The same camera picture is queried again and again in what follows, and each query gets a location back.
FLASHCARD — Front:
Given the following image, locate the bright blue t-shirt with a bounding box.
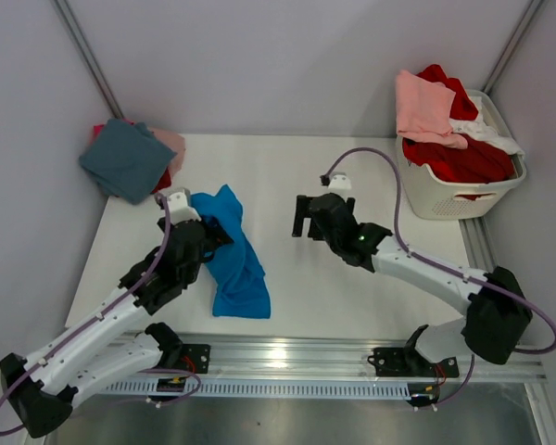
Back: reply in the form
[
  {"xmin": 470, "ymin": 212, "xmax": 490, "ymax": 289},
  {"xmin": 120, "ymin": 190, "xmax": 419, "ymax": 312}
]
[{"xmin": 192, "ymin": 184, "xmax": 272, "ymax": 319}]

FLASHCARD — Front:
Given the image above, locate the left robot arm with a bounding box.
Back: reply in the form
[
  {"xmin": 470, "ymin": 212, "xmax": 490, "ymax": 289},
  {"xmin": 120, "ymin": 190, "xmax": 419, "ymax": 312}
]
[{"xmin": 0, "ymin": 219, "xmax": 233, "ymax": 439}]

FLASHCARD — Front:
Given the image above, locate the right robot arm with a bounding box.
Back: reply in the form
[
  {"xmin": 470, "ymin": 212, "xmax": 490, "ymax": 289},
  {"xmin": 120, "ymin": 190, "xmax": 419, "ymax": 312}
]
[{"xmin": 292, "ymin": 193, "xmax": 533, "ymax": 375}]

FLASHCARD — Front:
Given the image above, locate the red folded t-shirt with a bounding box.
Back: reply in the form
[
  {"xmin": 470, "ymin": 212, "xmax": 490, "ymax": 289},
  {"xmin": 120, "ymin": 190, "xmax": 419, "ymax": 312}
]
[{"xmin": 151, "ymin": 168, "xmax": 171, "ymax": 195}]

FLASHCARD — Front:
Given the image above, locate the white perforated laundry basket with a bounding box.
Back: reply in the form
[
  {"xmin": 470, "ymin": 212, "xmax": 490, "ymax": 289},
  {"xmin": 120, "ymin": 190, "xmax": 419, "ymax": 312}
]
[{"xmin": 395, "ymin": 89, "xmax": 528, "ymax": 221}]

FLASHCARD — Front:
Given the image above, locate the pink folded t-shirt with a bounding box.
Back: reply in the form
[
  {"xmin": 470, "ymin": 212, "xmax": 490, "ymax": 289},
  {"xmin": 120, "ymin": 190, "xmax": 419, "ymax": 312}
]
[{"xmin": 148, "ymin": 127, "xmax": 186, "ymax": 178}]

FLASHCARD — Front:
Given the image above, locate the teal folded t-shirt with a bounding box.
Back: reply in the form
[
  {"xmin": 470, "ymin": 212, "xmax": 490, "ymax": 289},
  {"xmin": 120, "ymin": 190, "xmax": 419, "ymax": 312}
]
[{"xmin": 79, "ymin": 119, "xmax": 177, "ymax": 205}]

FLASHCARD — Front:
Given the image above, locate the pink t-shirt in basket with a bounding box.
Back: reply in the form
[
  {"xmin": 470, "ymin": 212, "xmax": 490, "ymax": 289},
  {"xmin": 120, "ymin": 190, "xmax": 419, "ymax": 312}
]
[{"xmin": 395, "ymin": 70, "xmax": 468, "ymax": 149}]

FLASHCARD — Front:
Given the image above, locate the red t-shirt in basket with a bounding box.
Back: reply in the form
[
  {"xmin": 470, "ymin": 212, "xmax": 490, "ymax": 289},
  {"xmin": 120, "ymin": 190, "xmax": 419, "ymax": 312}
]
[{"xmin": 400, "ymin": 64, "xmax": 516, "ymax": 184}]

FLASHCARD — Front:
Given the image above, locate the white t-shirt in basket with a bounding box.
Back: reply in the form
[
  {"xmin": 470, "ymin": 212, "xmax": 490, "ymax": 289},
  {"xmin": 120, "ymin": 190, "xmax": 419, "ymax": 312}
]
[{"xmin": 449, "ymin": 90, "xmax": 524, "ymax": 156}]

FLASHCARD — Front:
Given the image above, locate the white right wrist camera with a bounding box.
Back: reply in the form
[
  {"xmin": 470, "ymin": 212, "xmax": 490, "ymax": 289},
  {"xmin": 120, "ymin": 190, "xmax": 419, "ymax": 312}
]
[{"xmin": 321, "ymin": 172, "xmax": 352, "ymax": 192}]

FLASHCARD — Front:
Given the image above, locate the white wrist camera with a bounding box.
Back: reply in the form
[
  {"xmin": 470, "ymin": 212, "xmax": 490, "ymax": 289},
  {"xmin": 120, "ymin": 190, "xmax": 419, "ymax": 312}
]
[
  {"xmin": 159, "ymin": 187, "xmax": 201, "ymax": 225},
  {"xmin": 321, "ymin": 172, "xmax": 352, "ymax": 192}
]

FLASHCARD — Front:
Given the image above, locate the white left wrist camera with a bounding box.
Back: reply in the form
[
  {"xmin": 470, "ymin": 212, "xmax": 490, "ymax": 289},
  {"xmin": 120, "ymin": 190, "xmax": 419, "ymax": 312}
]
[{"xmin": 159, "ymin": 187, "xmax": 201, "ymax": 225}]

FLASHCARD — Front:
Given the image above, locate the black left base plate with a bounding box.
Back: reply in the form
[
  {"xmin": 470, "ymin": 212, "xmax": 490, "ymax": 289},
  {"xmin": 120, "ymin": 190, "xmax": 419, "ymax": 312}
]
[{"xmin": 166, "ymin": 343, "xmax": 211, "ymax": 375}]

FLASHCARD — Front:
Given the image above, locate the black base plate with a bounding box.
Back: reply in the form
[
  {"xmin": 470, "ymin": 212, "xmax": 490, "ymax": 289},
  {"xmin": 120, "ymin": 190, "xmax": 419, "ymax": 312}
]
[
  {"xmin": 166, "ymin": 343, "xmax": 211, "ymax": 375},
  {"xmin": 367, "ymin": 347, "xmax": 460, "ymax": 378}
]

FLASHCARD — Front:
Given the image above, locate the aluminium mounting rail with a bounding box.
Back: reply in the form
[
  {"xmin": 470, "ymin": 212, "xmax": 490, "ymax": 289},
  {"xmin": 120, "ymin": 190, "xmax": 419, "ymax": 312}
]
[{"xmin": 41, "ymin": 336, "xmax": 549, "ymax": 384}]

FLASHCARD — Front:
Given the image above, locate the white slotted cable duct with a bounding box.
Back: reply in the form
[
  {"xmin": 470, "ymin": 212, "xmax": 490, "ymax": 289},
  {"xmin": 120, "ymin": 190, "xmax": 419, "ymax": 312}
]
[{"xmin": 98, "ymin": 376, "xmax": 411, "ymax": 401}]

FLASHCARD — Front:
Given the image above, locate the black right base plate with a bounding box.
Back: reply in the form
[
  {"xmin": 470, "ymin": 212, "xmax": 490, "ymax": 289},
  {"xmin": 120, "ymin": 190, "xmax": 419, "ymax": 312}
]
[{"xmin": 367, "ymin": 347, "xmax": 460, "ymax": 378}]

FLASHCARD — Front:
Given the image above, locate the left aluminium frame post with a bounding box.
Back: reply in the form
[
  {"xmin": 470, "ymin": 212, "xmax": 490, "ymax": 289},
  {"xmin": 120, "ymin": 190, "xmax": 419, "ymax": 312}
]
[{"xmin": 50, "ymin": 0, "xmax": 124, "ymax": 119}]

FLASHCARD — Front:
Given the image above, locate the aluminium frame post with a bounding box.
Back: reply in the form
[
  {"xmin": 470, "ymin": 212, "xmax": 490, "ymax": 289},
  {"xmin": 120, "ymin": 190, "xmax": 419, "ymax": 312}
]
[
  {"xmin": 50, "ymin": 0, "xmax": 124, "ymax": 119},
  {"xmin": 481, "ymin": 0, "xmax": 549, "ymax": 95}
]

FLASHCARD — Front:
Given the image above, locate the right aluminium frame post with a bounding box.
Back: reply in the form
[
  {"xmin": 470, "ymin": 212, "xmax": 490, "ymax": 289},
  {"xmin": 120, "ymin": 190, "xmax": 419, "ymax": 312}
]
[{"xmin": 481, "ymin": 0, "xmax": 549, "ymax": 95}]

